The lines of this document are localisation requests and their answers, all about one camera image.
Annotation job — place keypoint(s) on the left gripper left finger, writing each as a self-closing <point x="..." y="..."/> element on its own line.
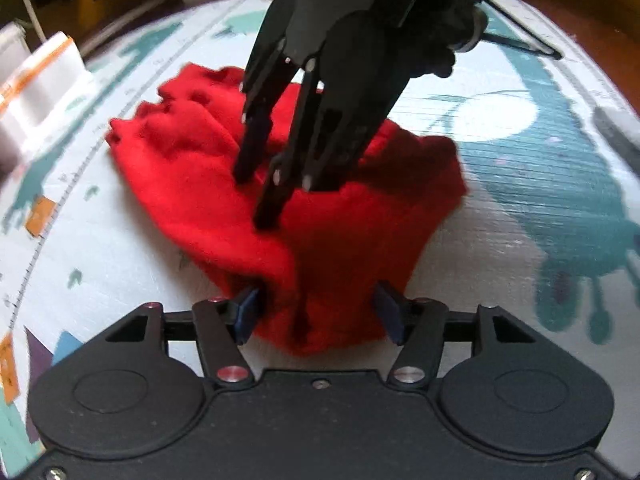
<point x="219" y="327"/>

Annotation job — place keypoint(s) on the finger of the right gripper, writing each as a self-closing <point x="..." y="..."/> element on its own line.
<point x="267" y="74"/>
<point x="286" y="169"/>

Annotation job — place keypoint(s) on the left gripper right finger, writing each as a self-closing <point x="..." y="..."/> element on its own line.
<point x="420" y="327"/>

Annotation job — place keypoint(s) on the red knit garment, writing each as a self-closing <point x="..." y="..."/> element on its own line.
<point x="319" y="254"/>

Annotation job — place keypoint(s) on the white storage box orange zipper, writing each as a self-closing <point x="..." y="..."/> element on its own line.
<point x="35" y="84"/>

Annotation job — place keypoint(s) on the colourful cartoon play mat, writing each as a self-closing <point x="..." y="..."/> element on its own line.
<point x="549" y="229"/>

